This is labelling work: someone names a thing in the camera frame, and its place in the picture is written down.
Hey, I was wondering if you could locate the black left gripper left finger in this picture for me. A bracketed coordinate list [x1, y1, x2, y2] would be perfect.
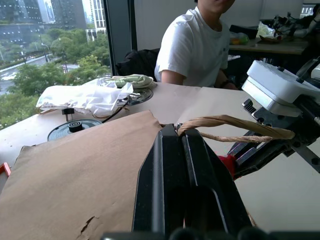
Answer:
[131, 123, 186, 235]

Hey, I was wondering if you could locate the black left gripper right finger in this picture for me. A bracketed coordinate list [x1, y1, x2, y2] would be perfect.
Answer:
[181, 129, 253, 234]

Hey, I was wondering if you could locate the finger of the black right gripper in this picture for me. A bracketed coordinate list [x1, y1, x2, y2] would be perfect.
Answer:
[226, 129, 266, 161]
[233, 139, 295, 180]

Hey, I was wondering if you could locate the brown paper bag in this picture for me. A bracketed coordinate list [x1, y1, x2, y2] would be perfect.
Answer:
[0, 109, 297, 240]

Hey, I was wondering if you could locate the red plush toy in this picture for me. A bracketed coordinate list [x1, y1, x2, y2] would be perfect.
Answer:
[216, 153, 238, 180]

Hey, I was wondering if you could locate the white plastic bag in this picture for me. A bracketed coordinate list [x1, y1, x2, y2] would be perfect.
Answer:
[35, 81, 135, 119]

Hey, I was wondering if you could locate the wooden background table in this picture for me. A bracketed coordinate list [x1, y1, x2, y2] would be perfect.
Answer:
[228, 37, 311, 56]

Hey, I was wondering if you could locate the green and yellow packet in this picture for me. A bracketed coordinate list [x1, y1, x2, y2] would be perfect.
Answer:
[229, 31, 250, 46]

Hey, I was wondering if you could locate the black round disc with knob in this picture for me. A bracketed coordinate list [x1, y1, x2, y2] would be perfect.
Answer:
[47, 118, 103, 142]

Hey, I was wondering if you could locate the person in white T-shirt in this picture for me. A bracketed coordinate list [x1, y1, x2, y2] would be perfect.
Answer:
[154, 0, 239, 91]

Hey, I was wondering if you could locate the black peg on steel stem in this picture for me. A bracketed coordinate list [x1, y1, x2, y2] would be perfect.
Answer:
[61, 107, 76, 122]

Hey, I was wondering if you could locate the black backpack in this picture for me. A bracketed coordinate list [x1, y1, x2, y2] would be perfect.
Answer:
[115, 48, 161, 83]

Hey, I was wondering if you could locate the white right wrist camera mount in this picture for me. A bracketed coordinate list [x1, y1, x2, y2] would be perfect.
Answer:
[240, 59, 320, 118]

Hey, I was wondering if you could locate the black cable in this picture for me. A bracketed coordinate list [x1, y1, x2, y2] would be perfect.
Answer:
[100, 98, 131, 124]

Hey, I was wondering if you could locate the dark window frame post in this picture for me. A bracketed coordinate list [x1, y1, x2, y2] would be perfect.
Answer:
[103, 0, 138, 76]

